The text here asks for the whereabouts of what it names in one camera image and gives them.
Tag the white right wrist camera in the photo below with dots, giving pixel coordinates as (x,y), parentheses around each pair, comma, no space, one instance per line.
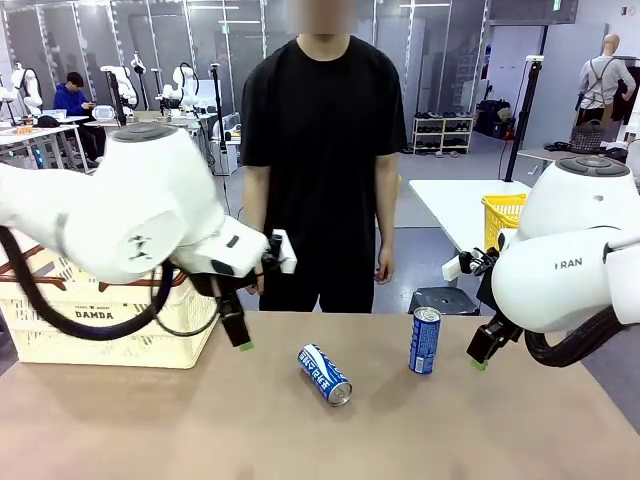
(452,267)

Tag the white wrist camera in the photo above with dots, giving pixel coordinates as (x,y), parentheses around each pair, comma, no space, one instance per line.
(452,267)
(287,250)

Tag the person's left forearm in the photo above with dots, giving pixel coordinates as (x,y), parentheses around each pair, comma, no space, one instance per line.
(387,200)

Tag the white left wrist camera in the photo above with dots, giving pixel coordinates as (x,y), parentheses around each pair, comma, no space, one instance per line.
(287,250)

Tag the person's right hand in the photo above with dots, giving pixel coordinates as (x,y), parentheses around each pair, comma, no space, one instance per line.
(257,285)

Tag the black tripod pole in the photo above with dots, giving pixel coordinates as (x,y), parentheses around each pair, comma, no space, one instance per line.
(217,100)
(116,100)

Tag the person's left hand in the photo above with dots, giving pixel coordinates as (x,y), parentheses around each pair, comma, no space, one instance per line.
(384,265)

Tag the seated person blue hoodie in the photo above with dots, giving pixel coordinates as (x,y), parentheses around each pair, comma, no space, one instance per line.
(72,100)

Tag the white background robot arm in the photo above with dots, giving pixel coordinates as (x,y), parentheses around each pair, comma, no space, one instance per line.
(27,85)
(125,82)
(181,85)

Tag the white shoe rack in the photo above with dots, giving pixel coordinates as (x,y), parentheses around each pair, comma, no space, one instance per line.
(445,135)

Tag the person in black clothes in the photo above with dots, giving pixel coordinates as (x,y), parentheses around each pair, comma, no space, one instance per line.
(320,150)

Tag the grey work table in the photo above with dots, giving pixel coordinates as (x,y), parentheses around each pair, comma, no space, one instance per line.
(540,155)

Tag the dark wicker basket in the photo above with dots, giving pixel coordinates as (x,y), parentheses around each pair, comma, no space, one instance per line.
(587,139)

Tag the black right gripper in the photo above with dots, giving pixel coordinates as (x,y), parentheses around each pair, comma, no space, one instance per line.
(509,332)

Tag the black stand with white light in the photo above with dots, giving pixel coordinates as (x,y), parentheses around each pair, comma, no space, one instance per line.
(522,115)

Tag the white side table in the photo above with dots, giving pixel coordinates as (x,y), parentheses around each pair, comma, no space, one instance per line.
(450,200)

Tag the mannequin with apron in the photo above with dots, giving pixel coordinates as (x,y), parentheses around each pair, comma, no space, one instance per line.
(602,80)

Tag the white background work table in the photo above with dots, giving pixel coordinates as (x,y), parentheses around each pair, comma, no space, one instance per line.
(195,120)

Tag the black bag pile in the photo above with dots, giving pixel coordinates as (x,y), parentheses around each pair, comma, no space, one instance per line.
(492,120)

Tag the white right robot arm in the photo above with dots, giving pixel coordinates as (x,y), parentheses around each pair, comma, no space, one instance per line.
(550,290)

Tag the yellow plastic basket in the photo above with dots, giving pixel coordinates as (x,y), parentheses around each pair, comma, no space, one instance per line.
(500,220)

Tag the blue drink can white text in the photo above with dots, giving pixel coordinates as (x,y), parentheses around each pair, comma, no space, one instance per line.
(425,345)

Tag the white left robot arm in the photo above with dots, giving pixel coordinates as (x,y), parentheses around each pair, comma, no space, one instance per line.
(125,215)

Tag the blue white wave drink can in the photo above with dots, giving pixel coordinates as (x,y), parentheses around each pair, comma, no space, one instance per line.
(322,372)

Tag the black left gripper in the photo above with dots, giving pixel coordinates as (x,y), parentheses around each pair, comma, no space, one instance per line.
(220,285)

